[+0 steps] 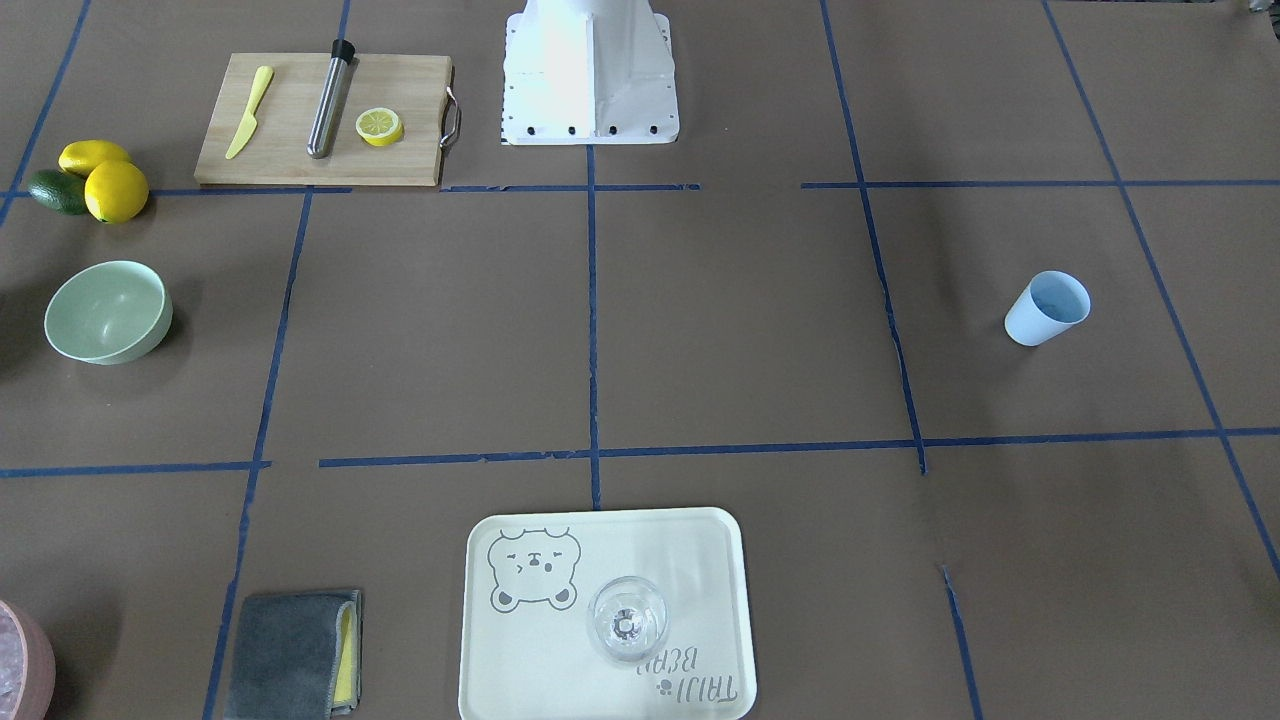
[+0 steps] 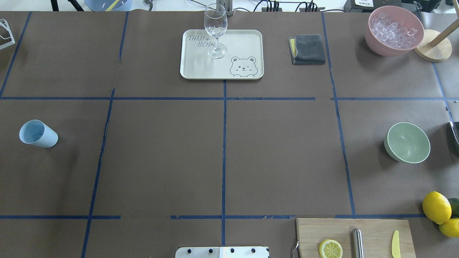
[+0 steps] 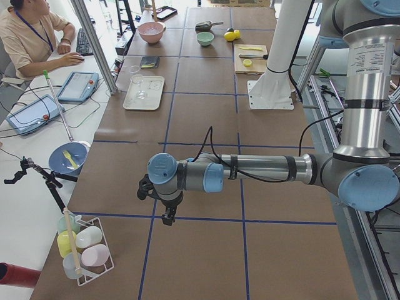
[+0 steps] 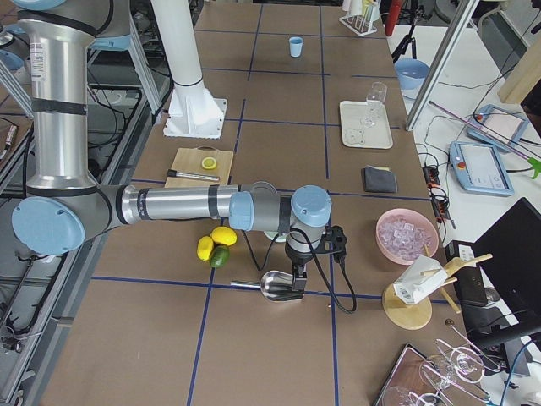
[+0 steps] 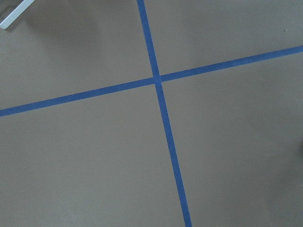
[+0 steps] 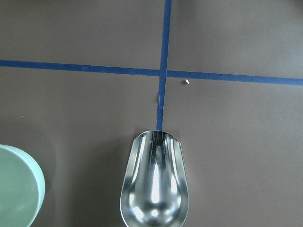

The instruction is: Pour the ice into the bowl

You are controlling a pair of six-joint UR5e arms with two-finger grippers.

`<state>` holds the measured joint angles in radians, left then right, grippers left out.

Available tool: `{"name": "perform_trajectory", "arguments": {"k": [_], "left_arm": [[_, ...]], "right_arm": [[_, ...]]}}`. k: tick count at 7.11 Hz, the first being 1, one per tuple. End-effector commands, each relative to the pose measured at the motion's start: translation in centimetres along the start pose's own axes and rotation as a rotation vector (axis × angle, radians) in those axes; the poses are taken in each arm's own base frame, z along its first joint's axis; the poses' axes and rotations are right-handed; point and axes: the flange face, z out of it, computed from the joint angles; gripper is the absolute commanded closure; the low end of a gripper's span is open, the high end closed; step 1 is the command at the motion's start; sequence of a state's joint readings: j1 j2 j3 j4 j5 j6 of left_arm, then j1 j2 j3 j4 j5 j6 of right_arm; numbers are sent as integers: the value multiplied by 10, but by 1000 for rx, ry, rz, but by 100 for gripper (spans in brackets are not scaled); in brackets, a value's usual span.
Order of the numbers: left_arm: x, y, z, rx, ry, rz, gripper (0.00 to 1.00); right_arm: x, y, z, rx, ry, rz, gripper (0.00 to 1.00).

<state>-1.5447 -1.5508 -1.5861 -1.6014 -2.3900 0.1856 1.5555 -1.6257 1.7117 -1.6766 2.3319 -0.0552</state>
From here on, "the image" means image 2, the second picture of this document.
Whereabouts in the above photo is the green bowl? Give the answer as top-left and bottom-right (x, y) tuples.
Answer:
(384, 122), (431, 164)

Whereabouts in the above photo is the light blue plastic cup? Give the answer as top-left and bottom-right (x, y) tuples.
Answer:
(19, 120), (58, 148)

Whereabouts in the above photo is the blue bowl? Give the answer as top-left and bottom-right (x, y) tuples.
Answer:
(85, 0), (133, 11)

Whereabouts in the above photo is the pink bowl with ice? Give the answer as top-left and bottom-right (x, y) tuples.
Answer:
(365, 5), (424, 57)

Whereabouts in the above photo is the cream bear serving tray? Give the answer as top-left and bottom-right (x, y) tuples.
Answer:
(180, 29), (264, 80)

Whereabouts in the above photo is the grey folded cloth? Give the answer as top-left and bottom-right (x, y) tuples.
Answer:
(288, 34), (326, 65)

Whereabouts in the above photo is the clear wine glass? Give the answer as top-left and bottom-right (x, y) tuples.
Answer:
(204, 3), (228, 59)

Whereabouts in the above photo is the lemon half slice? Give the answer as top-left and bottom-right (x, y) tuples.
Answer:
(318, 239), (343, 258)

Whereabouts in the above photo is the yellow plastic fork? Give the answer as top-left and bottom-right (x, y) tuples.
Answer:
(105, 0), (119, 11)

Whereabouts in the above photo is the steel muddler rod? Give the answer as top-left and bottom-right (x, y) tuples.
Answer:
(352, 228), (364, 258)

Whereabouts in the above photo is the wooden cutting board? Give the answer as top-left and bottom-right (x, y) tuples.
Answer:
(296, 218), (416, 258)

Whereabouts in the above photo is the yellow plastic knife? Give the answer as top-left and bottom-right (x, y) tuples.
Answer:
(391, 230), (401, 258)

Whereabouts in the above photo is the yellow lemon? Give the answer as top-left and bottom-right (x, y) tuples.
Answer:
(422, 191), (452, 225)
(439, 218), (459, 238)

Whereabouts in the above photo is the round wooden stand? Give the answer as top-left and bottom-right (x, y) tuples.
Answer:
(414, 19), (459, 62)

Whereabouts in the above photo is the green lime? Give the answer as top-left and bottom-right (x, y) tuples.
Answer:
(448, 198), (459, 218)

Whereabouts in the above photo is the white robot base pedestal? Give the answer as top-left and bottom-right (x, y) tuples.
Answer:
(175, 246), (270, 258)

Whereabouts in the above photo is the white wire cup rack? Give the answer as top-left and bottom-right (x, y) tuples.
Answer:
(0, 19), (16, 49)

